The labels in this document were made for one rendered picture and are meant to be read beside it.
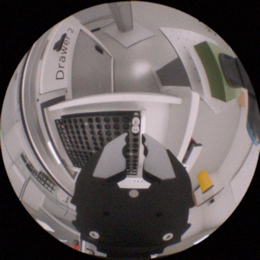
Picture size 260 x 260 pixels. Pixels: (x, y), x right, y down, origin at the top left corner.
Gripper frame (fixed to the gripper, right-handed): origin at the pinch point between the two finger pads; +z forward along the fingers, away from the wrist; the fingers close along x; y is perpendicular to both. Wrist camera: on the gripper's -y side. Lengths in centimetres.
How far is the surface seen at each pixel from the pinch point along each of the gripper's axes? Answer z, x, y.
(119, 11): 40, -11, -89
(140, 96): 4.6, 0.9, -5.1
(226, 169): 52, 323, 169
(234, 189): -46, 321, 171
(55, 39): 2.6, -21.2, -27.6
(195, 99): 1.2, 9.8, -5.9
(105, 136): 4.0, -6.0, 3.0
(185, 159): 2.9, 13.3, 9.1
